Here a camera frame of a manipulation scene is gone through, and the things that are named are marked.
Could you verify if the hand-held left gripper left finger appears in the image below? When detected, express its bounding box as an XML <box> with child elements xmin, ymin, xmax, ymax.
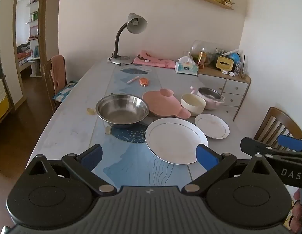
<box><xmin>28</xmin><ymin>144</ymin><xmax>118</xmax><ymax>197</ymax></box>

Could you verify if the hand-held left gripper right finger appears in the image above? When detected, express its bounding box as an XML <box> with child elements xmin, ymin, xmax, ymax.
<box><xmin>181</xmin><ymin>144</ymin><xmax>276</xmax><ymax>197</ymax></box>

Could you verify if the wooden chair with towel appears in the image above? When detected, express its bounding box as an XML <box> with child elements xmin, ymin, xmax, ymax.
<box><xmin>42</xmin><ymin>55</ymin><xmax>69</xmax><ymax>114</ymax></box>

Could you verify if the pink towel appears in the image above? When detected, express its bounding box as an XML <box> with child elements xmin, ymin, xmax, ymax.
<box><xmin>51</xmin><ymin>55</ymin><xmax>67</xmax><ymax>93</ymax></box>

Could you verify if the white drawer cabinet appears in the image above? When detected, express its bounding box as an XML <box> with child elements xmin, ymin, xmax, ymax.
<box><xmin>197</xmin><ymin>66</ymin><xmax>252</xmax><ymax>121</ymax></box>

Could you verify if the pink pot with steel liner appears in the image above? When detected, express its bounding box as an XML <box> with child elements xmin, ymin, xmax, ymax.
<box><xmin>190</xmin><ymin>86</ymin><xmax>225</xmax><ymax>110</ymax></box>

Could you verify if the wooden wall shelf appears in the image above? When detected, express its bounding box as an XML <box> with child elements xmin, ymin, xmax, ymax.
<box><xmin>189</xmin><ymin>0</ymin><xmax>234</xmax><ymax>10</ymax></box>

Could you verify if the grey desk lamp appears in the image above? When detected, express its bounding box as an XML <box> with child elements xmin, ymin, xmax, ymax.
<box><xmin>108</xmin><ymin>13</ymin><xmax>148</xmax><ymax>65</ymax></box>

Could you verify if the pink printed cloth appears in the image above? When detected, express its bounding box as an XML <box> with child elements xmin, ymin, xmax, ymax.
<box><xmin>133</xmin><ymin>50</ymin><xmax>177</xmax><ymax>69</ymax></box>

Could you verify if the cream bowl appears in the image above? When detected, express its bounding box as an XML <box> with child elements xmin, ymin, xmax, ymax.
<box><xmin>181</xmin><ymin>94</ymin><xmax>206</xmax><ymax>116</ymax></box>

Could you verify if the clear glass jar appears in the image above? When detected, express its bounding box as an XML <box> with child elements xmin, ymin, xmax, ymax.
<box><xmin>191</xmin><ymin>40</ymin><xmax>218</xmax><ymax>66</ymax></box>

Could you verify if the small white plate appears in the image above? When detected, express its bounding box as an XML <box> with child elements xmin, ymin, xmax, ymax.
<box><xmin>195</xmin><ymin>113</ymin><xmax>230</xmax><ymax>139</ymax></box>

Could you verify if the large white plate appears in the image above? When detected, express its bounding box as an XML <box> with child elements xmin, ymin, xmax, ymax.
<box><xmin>145</xmin><ymin>117</ymin><xmax>209</xmax><ymax>165</ymax></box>

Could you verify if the blue chair cushion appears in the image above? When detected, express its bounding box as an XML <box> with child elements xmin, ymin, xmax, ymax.
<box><xmin>53</xmin><ymin>80</ymin><xmax>77</xmax><ymax>102</ymax></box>

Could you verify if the stainless steel bowl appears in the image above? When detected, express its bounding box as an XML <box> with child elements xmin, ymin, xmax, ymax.
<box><xmin>95</xmin><ymin>94</ymin><xmax>150</xmax><ymax>129</ymax></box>

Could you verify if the tissue box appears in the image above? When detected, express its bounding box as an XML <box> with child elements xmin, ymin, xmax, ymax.
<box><xmin>175</xmin><ymin>56</ymin><xmax>199</xmax><ymax>75</ymax></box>

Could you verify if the white bookshelf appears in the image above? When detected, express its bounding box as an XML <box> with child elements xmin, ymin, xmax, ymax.
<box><xmin>26</xmin><ymin>0</ymin><xmax>43</xmax><ymax>77</ymax></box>

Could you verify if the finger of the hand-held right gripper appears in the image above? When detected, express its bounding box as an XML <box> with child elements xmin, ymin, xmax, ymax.
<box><xmin>278</xmin><ymin>135</ymin><xmax>302</xmax><ymax>152</ymax></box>
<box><xmin>240</xmin><ymin>137</ymin><xmax>302</xmax><ymax>160</ymax></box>

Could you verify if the person's right hand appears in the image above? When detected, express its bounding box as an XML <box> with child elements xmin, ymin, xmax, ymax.
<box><xmin>289</xmin><ymin>188</ymin><xmax>302</xmax><ymax>233</ymax></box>

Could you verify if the wooden slat-back chair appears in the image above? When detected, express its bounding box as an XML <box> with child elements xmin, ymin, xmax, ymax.
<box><xmin>253</xmin><ymin>107</ymin><xmax>302</xmax><ymax>152</ymax></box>

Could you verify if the pink bear-shaped plate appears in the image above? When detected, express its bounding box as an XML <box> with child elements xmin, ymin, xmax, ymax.
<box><xmin>142</xmin><ymin>89</ymin><xmax>192</xmax><ymax>119</ymax></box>

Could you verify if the yellow sofa with white cover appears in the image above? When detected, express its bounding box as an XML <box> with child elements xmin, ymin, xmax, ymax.
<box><xmin>0</xmin><ymin>77</ymin><xmax>11</xmax><ymax>125</ymax></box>

